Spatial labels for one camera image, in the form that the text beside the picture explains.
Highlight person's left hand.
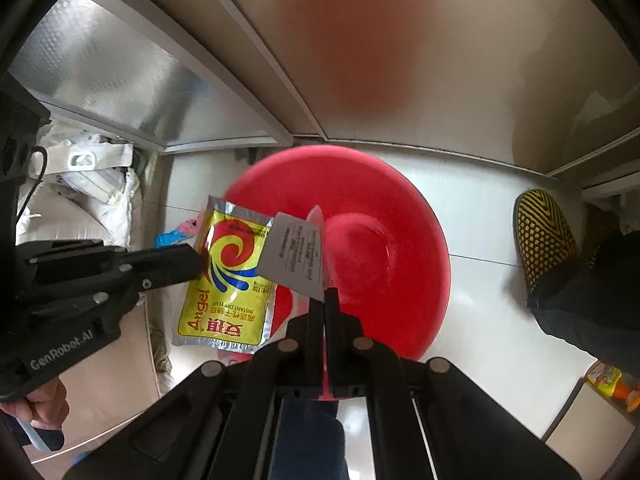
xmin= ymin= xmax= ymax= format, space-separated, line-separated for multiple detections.
xmin=0 ymin=376 xmax=70 ymax=432

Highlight white plastic bags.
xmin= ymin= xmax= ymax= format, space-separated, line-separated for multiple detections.
xmin=15 ymin=120 xmax=147 ymax=252

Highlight embossed steel cabinet door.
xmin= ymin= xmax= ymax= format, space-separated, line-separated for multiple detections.
xmin=9 ymin=0 xmax=296 ymax=155

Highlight pink wrapper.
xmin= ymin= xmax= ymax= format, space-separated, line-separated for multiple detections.
xmin=180 ymin=211 xmax=209 ymax=241

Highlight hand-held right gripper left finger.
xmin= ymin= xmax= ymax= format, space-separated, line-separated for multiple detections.
xmin=65 ymin=300 xmax=326 ymax=480

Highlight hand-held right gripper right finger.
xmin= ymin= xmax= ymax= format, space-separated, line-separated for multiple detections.
xmin=325 ymin=289 xmax=581 ymax=480

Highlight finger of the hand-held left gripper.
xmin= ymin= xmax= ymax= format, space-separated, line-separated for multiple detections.
xmin=106 ymin=243 xmax=207 ymax=294

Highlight red plastic basin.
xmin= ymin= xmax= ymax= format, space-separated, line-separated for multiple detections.
xmin=222 ymin=145 xmax=452 ymax=402

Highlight blue wrapper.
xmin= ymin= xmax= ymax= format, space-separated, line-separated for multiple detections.
xmin=154 ymin=230 xmax=189 ymax=250

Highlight smooth steel cabinet door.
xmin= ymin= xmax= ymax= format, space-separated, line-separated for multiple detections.
xmin=190 ymin=0 xmax=640 ymax=183

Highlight white paper sachet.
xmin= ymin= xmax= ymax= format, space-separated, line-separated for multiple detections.
xmin=257 ymin=204 xmax=327 ymax=302

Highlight black cable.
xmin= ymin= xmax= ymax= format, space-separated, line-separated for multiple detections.
xmin=15 ymin=146 xmax=48 ymax=226

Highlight orange bottle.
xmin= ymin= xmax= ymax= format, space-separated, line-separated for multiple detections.
xmin=582 ymin=360 xmax=640 ymax=414

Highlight person's blue jeans leg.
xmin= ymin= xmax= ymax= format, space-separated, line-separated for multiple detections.
xmin=270 ymin=394 xmax=372 ymax=480

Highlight yellow foil packet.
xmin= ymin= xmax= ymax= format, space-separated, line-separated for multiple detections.
xmin=172 ymin=195 xmax=277 ymax=356

